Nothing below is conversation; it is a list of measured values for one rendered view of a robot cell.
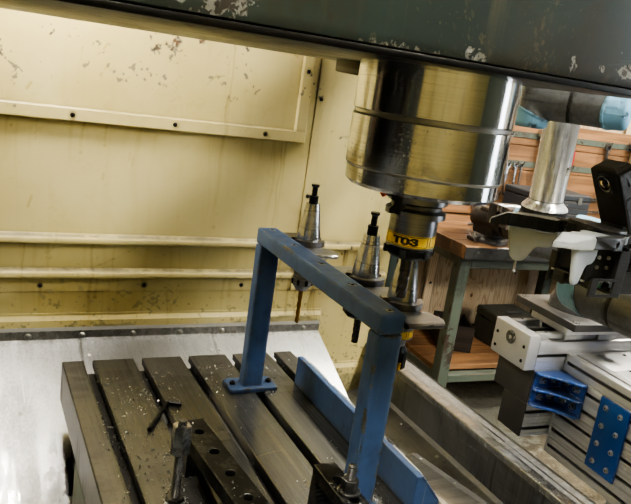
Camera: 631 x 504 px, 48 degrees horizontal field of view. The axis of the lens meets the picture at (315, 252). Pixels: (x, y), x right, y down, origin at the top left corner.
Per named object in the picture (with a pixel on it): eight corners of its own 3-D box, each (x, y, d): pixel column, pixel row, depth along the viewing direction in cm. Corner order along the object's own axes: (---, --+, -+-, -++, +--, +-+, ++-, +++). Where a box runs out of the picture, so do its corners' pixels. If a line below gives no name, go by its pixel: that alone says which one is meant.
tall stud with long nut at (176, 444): (181, 494, 105) (190, 414, 102) (186, 505, 102) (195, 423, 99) (162, 496, 104) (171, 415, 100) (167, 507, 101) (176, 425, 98)
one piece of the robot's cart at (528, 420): (598, 409, 200) (606, 380, 198) (625, 427, 191) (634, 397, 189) (494, 417, 186) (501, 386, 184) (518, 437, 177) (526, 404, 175)
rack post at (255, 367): (267, 379, 147) (286, 241, 140) (277, 391, 142) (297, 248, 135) (221, 382, 143) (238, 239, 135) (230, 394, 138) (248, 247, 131)
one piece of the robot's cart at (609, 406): (585, 463, 169) (603, 394, 164) (613, 484, 161) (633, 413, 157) (581, 463, 168) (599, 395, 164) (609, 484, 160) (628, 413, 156)
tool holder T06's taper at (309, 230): (292, 235, 133) (297, 199, 132) (314, 235, 135) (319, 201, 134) (301, 241, 129) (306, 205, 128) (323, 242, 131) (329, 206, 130)
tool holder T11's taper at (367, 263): (347, 269, 115) (354, 229, 113) (373, 271, 116) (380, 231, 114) (356, 278, 111) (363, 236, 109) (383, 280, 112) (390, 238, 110)
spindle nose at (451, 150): (311, 172, 74) (328, 53, 71) (416, 175, 84) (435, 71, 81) (423, 207, 62) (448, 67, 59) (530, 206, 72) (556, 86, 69)
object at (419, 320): (430, 315, 103) (431, 310, 103) (451, 329, 99) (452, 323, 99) (389, 316, 100) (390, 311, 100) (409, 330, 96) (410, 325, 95)
